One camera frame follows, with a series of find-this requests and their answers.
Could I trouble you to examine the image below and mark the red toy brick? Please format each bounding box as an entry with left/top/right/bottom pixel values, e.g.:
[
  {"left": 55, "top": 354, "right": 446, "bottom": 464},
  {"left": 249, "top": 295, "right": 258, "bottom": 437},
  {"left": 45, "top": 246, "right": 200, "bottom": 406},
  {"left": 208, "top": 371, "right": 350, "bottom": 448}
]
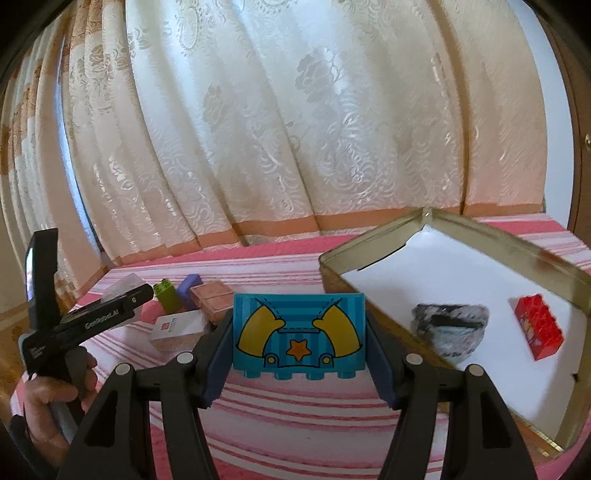
[{"left": 508, "top": 293, "right": 566, "bottom": 361}]

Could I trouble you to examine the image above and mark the white box with cork base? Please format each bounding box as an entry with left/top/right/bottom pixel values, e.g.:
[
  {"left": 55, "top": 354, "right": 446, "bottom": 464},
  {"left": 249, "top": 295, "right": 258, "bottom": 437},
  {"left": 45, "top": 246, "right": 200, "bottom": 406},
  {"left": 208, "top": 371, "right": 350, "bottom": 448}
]
[{"left": 148, "top": 309, "right": 208, "bottom": 354}]

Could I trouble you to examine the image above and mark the pink striped bed sheet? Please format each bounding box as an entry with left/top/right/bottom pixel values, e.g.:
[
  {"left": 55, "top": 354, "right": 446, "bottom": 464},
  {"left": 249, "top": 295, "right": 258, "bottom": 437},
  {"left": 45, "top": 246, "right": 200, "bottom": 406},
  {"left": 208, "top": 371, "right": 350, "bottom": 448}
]
[{"left": 11, "top": 212, "right": 591, "bottom": 480}]

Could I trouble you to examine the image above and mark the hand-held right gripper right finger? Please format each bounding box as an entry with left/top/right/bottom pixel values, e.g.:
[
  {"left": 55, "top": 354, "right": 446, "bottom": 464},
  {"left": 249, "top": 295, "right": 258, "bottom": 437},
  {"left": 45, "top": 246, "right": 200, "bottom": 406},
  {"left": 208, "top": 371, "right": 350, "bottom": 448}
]
[{"left": 365, "top": 318, "right": 539, "bottom": 480}]

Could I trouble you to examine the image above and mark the green toy brick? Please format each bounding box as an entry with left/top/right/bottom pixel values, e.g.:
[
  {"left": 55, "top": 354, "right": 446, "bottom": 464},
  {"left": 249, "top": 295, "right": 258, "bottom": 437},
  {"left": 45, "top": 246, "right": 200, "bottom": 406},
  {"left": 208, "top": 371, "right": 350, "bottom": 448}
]
[{"left": 154, "top": 279, "right": 185, "bottom": 315}]

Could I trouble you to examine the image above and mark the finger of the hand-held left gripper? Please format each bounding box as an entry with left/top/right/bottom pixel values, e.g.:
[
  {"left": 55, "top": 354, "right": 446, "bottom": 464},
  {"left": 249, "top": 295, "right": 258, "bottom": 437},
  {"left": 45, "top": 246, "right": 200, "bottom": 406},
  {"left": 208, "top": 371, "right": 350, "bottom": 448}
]
[{"left": 60, "top": 284, "right": 154, "bottom": 344}]

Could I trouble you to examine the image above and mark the blue printed toy block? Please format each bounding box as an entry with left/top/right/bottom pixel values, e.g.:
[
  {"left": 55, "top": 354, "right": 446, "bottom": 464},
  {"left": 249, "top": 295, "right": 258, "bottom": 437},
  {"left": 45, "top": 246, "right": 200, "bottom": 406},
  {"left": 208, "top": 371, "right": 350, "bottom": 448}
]
[{"left": 232, "top": 292, "right": 368, "bottom": 380}]

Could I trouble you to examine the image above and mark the white charger plug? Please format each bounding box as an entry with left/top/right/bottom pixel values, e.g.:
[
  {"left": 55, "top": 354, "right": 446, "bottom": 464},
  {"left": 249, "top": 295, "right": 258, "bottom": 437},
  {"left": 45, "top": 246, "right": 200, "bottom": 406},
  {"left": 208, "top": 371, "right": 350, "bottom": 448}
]
[{"left": 99, "top": 273, "right": 144, "bottom": 308}]

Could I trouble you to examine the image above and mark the cream patterned curtain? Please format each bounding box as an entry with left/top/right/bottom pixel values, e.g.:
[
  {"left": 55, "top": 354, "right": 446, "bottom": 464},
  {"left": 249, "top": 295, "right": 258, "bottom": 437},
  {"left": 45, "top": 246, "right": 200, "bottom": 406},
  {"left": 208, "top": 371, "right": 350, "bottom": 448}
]
[{"left": 0, "top": 0, "right": 561, "bottom": 319}]

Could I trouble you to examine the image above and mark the person's left hand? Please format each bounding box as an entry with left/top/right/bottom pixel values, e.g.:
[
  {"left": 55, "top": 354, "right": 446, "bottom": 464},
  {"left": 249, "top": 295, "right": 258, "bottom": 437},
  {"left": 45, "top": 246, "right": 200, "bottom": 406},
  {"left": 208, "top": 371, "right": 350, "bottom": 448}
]
[{"left": 21, "top": 353, "right": 98, "bottom": 467}]

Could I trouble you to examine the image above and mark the gold metal tin box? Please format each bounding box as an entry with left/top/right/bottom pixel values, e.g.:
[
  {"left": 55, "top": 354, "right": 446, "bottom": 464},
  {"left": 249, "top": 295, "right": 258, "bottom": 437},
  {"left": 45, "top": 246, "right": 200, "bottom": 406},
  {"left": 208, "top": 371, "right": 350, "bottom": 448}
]
[{"left": 318, "top": 207, "right": 591, "bottom": 457}]

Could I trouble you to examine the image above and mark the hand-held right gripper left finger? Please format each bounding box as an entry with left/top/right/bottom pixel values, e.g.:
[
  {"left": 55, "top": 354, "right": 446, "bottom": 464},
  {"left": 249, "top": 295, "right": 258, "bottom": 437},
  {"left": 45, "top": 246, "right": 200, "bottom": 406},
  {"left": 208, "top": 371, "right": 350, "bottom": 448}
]
[{"left": 55, "top": 308, "right": 236, "bottom": 480}]

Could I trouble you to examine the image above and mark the pink rectangular box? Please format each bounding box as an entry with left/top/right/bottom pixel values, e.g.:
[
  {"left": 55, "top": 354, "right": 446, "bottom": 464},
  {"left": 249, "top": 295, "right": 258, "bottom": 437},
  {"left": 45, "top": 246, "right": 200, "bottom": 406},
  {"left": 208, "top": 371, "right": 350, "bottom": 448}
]
[{"left": 190, "top": 281, "right": 235, "bottom": 326}]

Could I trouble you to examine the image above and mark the brown wooden door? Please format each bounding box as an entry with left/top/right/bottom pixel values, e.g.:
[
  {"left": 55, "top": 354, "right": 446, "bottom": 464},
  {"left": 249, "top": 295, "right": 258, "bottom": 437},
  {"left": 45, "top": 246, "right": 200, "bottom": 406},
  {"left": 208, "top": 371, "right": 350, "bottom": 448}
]
[{"left": 545, "top": 0, "right": 591, "bottom": 232}]

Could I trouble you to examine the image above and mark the purple block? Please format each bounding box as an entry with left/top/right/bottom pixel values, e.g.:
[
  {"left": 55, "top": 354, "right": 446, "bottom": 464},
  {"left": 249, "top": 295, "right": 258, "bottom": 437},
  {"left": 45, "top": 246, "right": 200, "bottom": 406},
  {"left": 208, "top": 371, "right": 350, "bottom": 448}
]
[{"left": 178, "top": 274, "right": 204, "bottom": 312}]

